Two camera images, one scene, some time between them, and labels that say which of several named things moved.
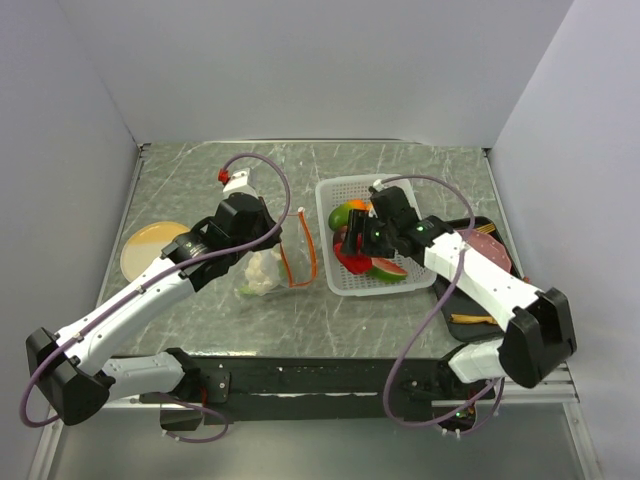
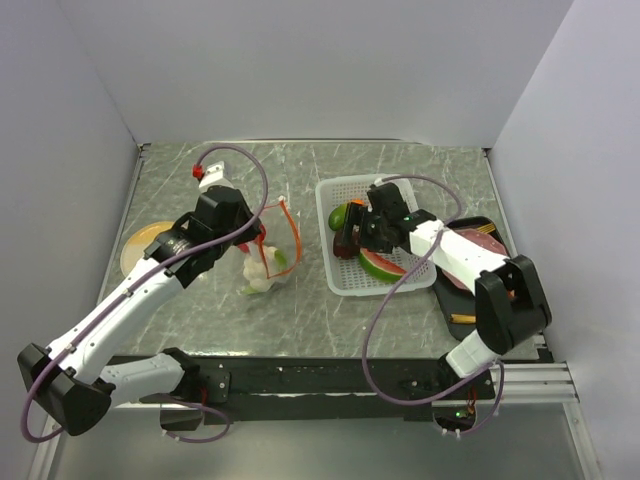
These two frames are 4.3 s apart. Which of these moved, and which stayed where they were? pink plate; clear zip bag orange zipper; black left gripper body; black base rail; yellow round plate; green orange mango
Moved: clear zip bag orange zipper; black left gripper body
Stayed: black base rail; pink plate; yellow round plate; green orange mango
